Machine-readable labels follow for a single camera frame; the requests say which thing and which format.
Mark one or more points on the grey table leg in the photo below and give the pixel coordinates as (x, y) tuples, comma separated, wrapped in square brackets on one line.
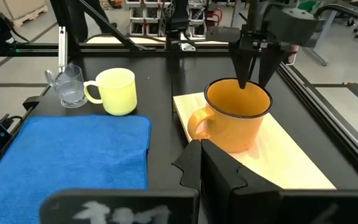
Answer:
[(322, 43)]

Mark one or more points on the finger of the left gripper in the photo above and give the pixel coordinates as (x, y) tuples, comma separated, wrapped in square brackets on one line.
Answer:
[(242, 62), (270, 63)]

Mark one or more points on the clear glass mug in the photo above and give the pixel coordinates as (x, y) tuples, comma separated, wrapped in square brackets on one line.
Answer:
[(71, 93)]

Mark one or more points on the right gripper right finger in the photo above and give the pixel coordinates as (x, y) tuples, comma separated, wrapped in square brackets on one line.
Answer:
[(228, 196)]

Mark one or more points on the white storage bin rack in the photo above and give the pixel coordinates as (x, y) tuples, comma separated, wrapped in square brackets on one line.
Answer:
[(148, 18)]

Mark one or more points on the silver metal bracket strip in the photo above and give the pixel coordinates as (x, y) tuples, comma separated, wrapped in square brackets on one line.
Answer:
[(62, 46)]

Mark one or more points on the pale yellow-green mug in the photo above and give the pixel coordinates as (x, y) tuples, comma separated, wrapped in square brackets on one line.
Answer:
[(120, 93)]

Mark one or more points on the light wooden shelf board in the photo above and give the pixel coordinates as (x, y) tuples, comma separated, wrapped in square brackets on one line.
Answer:
[(275, 161)]

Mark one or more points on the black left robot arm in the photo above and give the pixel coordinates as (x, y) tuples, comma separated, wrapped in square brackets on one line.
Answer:
[(179, 18)]

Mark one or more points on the blue microfibre cloth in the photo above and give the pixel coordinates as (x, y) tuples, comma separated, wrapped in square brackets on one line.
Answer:
[(73, 155)]

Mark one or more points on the wooden pallet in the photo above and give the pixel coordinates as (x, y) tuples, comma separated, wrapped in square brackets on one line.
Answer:
[(26, 17)]

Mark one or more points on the person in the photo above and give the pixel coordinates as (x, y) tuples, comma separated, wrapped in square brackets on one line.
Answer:
[(85, 15)]

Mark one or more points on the black aluminium rig frame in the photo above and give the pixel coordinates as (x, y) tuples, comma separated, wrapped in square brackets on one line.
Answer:
[(64, 31)]

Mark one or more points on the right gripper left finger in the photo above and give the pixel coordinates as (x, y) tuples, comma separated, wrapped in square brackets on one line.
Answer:
[(135, 208)]

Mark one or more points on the orange speckled mug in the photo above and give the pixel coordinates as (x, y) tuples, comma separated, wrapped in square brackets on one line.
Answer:
[(235, 130)]

